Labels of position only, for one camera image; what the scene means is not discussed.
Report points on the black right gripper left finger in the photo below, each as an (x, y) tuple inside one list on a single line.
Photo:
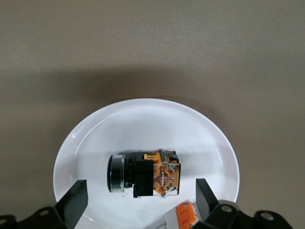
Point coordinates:
[(71, 205)]

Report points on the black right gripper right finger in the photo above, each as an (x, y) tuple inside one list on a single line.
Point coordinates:
[(207, 205)]

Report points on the grey orange lever connector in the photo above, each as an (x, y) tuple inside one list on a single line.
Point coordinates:
[(184, 213)]

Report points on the brown table cover mat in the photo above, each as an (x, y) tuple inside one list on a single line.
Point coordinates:
[(152, 35)]

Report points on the orange black push-button switch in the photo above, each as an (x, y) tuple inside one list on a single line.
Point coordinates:
[(143, 176)]

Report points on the pink round plate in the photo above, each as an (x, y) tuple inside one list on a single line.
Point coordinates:
[(147, 126)]

